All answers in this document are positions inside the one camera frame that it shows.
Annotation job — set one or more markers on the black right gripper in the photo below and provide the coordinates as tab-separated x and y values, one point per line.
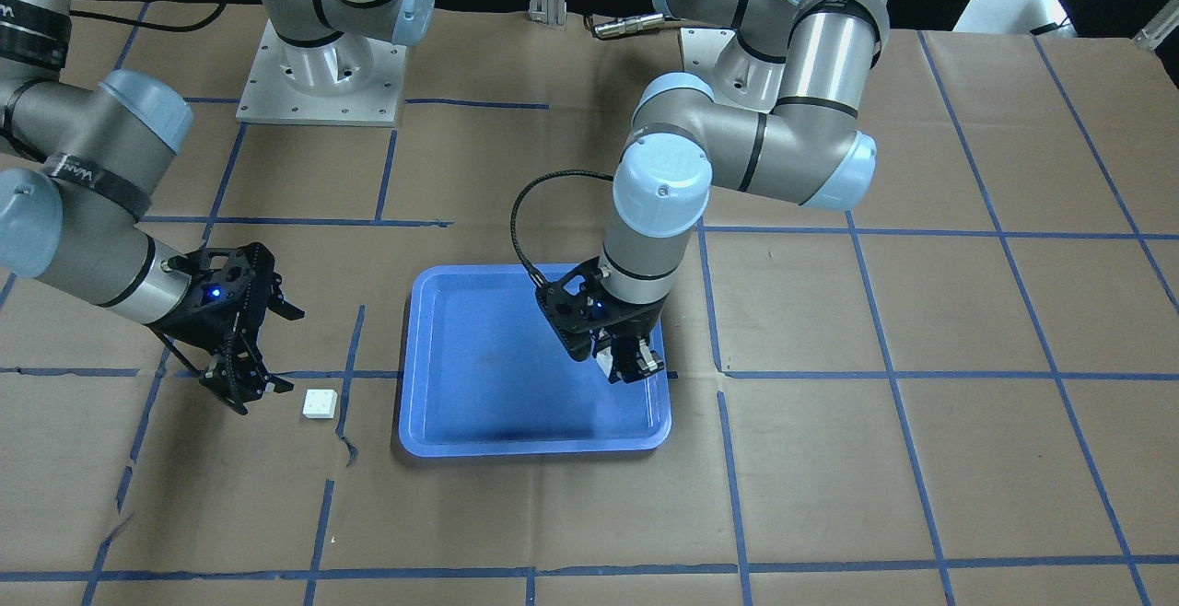
187	328

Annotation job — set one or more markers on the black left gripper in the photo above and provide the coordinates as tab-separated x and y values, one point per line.
634	320

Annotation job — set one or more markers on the white square building block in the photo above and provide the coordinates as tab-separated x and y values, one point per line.
320	404

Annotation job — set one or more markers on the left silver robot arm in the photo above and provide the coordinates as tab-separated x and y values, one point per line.
782	124

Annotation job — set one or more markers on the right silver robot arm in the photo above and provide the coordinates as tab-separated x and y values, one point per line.
70	218

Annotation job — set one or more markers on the blue plastic tray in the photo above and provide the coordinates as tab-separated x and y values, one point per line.
484	375

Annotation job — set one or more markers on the metal cylinder connector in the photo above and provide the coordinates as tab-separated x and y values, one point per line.
625	27

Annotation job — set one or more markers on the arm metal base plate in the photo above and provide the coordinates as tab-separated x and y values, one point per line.
728	58
353	81

